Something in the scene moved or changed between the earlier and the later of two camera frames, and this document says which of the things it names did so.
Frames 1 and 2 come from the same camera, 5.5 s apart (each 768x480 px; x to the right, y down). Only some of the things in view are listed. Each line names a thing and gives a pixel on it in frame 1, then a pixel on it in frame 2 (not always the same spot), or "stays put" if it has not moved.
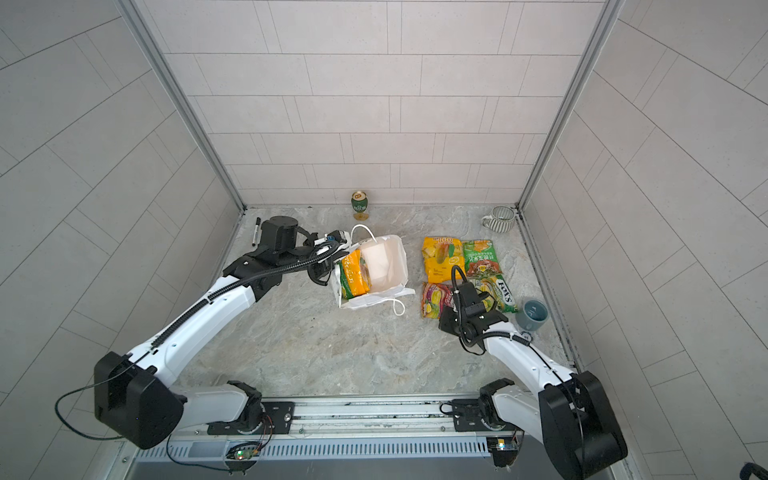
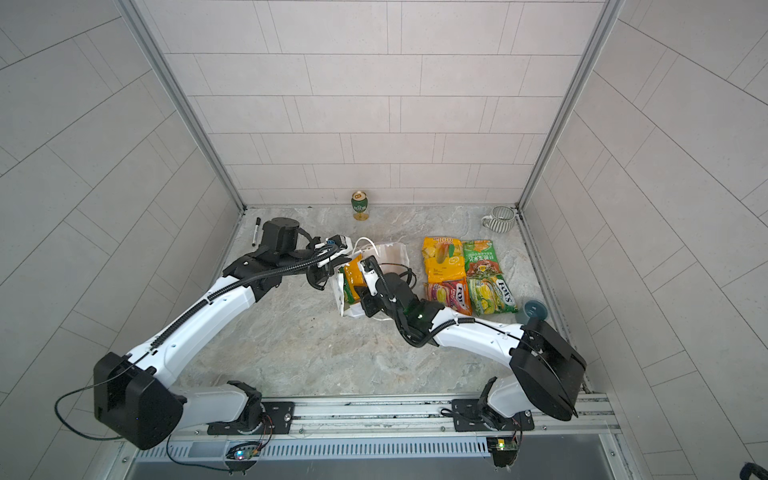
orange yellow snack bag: x=354 y=274 stays put
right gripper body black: x=453 y=322 → x=379 y=303
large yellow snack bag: x=441 y=254 stays put
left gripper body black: x=320 y=270 stays put
